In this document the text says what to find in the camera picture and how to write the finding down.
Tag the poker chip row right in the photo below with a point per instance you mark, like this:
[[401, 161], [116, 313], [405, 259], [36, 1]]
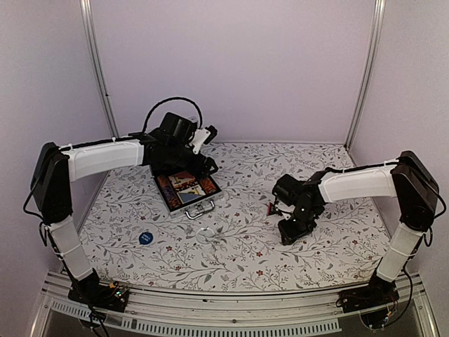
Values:
[[208, 185]]

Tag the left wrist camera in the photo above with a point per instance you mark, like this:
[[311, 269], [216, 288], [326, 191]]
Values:
[[202, 136]]

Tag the floral table mat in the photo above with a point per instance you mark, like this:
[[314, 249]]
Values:
[[247, 254]]

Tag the right aluminium frame post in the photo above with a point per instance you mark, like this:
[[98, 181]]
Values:
[[373, 44]]

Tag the blue round button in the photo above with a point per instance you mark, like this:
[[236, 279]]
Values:
[[146, 238]]

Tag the aluminium frame post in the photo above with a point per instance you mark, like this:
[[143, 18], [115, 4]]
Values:
[[89, 28], [373, 44]]

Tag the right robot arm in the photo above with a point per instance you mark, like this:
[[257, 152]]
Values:
[[404, 178]]

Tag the black triangle marker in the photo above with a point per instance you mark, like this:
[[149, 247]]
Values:
[[273, 210]]

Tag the poker chip row left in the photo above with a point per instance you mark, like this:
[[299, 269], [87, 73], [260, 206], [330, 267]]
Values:
[[168, 192]]

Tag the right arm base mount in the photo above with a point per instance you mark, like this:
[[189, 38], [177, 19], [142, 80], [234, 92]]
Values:
[[379, 297]]

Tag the blue playing card deck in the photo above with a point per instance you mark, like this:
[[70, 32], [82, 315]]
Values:
[[190, 194]]

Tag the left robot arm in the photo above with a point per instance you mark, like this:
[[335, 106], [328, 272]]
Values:
[[56, 169]]

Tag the front aluminium rail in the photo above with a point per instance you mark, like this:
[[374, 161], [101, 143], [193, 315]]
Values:
[[172, 312]]

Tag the aluminium poker case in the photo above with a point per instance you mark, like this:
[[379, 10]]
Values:
[[196, 208]]

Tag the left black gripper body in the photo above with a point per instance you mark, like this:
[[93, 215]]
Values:
[[176, 159]]

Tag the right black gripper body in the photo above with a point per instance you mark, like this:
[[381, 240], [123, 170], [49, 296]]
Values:
[[302, 224]]

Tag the poker chip row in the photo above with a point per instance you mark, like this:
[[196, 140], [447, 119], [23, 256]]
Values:
[[168, 192], [208, 185]]

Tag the clear round dealer button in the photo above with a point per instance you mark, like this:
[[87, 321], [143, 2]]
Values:
[[205, 235]]

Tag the left aluminium frame post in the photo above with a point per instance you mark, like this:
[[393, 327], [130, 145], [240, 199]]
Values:
[[89, 28]]

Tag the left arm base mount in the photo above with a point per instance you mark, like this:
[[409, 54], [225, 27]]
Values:
[[112, 297]]

